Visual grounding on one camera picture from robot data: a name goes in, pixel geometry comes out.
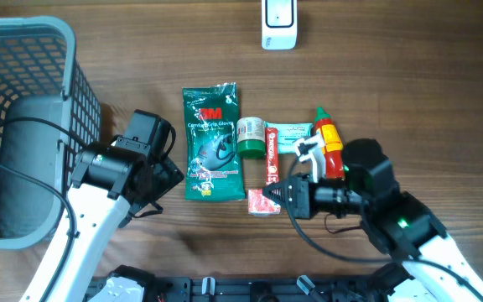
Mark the red tissue packet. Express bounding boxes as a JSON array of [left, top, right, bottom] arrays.
[[247, 189, 281, 216]]

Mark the red sriracha sauce bottle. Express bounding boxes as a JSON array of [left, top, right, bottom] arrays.
[[314, 107, 345, 180]]

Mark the pale green wipes packet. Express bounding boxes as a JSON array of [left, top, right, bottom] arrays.
[[266, 122, 313, 154]]

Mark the red coffee stick sachet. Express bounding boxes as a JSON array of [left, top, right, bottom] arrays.
[[265, 128, 279, 185]]

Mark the green lid white jar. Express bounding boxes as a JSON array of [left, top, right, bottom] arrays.
[[236, 117, 266, 159]]

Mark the green 3M gloves packet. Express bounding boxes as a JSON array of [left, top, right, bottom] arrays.
[[182, 82, 246, 202]]

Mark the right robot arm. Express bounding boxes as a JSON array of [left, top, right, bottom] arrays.
[[262, 138, 483, 301]]

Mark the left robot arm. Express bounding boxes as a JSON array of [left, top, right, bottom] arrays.
[[22, 110, 184, 301]]

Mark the white barcode scanner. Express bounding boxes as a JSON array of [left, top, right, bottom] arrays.
[[261, 0, 298, 50]]

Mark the grey plastic mesh basket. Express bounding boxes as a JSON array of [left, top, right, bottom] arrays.
[[0, 16, 101, 250]]

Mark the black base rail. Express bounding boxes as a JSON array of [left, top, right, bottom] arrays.
[[84, 266, 397, 302]]

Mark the right camera cable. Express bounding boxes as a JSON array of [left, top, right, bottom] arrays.
[[285, 154, 483, 302]]

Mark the camera cable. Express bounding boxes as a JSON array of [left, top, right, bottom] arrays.
[[0, 116, 87, 302], [285, 154, 483, 302]]

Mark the left camera cable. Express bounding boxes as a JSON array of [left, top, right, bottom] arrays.
[[0, 116, 87, 302]]

